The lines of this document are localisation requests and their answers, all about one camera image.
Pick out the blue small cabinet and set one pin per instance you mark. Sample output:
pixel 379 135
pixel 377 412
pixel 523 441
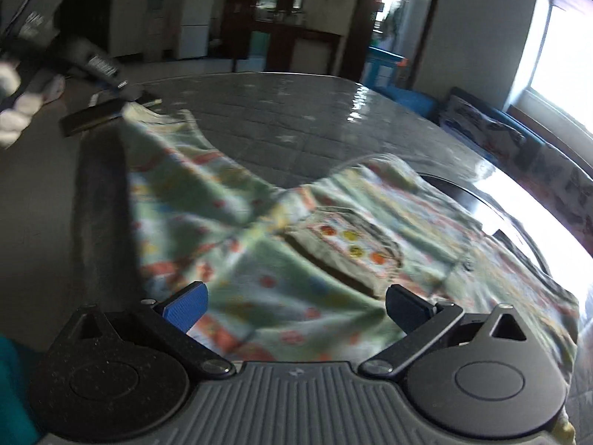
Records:
pixel 381 68

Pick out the butterfly print cushion left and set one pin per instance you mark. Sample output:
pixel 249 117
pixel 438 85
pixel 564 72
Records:
pixel 492 139

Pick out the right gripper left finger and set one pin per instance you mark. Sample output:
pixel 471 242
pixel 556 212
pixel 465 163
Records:
pixel 187 306

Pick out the window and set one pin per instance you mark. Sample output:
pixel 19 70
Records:
pixel 563 71

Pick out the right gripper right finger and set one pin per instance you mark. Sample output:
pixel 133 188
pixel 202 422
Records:
pixel 407 310

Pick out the blue sofa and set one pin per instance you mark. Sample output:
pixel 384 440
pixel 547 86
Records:
pixel 430 108

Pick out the butterfly print cushion right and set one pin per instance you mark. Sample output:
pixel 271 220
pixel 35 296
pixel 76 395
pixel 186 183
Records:
pixel 564 189

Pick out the dark wooden cabinet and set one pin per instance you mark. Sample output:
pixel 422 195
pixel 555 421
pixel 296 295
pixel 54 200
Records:
pixel 288 43

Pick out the white refrigerator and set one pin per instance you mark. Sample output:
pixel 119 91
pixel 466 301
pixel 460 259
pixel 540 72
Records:
pixel 194 29

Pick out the teal fabric bag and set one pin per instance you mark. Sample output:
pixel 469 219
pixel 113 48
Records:
pixel 17 365

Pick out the colourful patterned baby garment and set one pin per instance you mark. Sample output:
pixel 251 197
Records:
pixel 302 273

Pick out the white gloved hand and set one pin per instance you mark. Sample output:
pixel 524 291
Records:
pixel 24 99

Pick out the butterfly print cushion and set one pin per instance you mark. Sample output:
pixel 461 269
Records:
pixel 492 139
pixel 564 189

